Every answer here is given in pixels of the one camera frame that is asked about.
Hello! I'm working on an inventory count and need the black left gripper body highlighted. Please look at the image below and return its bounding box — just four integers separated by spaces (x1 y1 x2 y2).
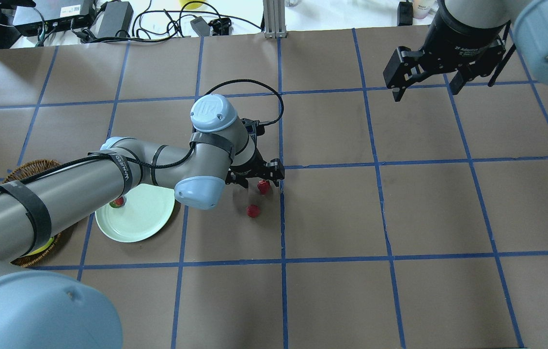
225 153 285 185

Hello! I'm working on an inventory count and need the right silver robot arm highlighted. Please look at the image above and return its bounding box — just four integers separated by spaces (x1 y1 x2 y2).
383 0 548 102

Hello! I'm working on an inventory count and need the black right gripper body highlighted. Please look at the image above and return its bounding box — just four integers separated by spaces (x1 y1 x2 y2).
384 37 505 89

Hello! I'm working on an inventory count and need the strawberry with side leaf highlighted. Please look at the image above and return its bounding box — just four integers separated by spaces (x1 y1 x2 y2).
109 196 125 208

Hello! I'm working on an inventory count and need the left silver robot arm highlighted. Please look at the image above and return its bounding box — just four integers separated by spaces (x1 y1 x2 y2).
0 93 284 349

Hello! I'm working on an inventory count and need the brown wicker basket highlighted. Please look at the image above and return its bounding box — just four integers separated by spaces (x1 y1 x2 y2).
2 159 63 268

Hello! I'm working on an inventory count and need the strawberry with green cap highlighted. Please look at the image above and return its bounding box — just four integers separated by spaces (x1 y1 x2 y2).
257 179 271 196

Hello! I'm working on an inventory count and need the pale green plate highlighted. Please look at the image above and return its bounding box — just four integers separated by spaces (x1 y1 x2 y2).
95 184 175 243

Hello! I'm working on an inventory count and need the round red strawberry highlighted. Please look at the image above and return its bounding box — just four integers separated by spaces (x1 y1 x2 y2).
246 204 261 218

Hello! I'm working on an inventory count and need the yellow banana bunch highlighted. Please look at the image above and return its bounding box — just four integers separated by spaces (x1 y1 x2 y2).
28 236 58 255

